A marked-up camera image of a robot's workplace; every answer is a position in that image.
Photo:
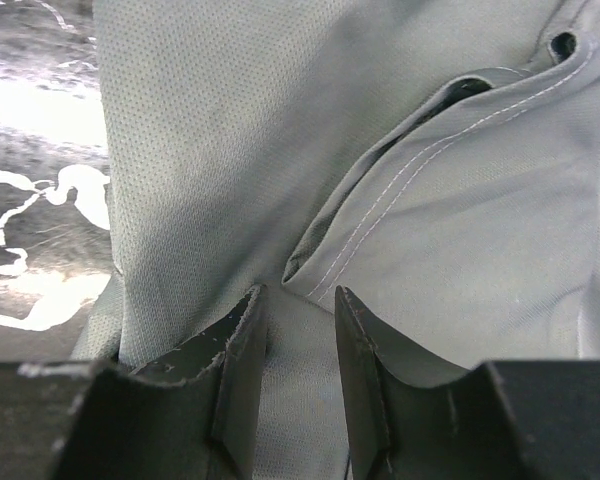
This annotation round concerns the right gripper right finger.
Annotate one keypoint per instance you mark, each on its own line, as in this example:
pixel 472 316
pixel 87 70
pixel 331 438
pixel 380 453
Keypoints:
pixel 411 414

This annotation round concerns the grey t shirt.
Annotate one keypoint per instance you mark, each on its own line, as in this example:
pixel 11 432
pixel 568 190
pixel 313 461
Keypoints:
pixel 439 158

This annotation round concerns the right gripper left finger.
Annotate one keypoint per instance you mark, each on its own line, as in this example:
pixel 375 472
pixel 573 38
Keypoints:
pixel 190 414

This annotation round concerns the black marble pattern mat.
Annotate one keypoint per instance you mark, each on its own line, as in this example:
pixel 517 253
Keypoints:
pixel 55 256

